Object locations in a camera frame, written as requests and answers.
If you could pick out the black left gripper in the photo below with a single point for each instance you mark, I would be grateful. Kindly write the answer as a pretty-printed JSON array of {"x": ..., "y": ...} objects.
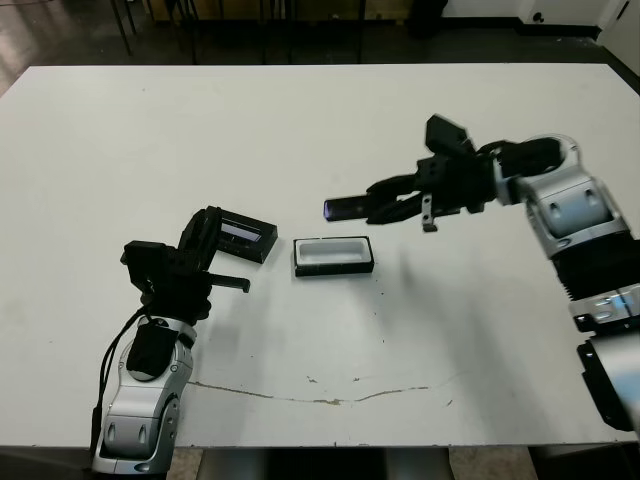
[{"x": 185, "y": 295}]

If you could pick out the black box lid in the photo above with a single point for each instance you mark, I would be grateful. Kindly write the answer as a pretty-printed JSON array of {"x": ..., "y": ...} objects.
[{"x": 250, "y": 247}]

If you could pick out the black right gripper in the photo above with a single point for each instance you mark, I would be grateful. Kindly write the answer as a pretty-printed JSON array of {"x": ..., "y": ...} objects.
[{"x": 455, "y": 185}]

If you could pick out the white cabinet panel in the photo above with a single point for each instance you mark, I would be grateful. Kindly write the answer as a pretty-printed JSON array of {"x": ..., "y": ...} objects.
[{"x": 614, "y": 25}]

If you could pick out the black slanted metal leg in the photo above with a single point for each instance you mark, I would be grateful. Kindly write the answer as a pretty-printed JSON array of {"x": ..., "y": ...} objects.
[{"x": 125, "y": 35}]

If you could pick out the black phone-like camera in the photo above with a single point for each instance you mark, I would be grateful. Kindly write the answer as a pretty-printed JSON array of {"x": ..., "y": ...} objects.
[{"x": 345, "y": 207}]

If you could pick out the black box base white insert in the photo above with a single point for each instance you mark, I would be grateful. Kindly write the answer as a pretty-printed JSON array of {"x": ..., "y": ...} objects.
[{"x": 330, "y": 250}]

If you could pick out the small round black knob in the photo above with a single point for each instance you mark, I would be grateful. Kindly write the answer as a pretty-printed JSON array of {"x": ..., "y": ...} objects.
[{"x": 537, "y": 16}]

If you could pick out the grey robot lower body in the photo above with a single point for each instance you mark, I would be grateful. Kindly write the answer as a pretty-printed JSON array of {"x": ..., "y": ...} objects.
[{"x": 415, "y": 465}]

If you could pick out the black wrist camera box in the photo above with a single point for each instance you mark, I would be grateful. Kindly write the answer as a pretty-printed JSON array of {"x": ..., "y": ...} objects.
[
  {"x": 445, "y": 135},
  {"x": 142, "y": 260}
]

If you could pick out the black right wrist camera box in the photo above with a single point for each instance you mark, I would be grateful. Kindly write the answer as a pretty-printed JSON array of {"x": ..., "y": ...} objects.
[{"x": 445, "y": 135}]

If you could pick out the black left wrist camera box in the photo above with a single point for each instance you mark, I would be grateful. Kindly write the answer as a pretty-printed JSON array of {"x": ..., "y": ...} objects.
[{"x": 142, "y": 260}]

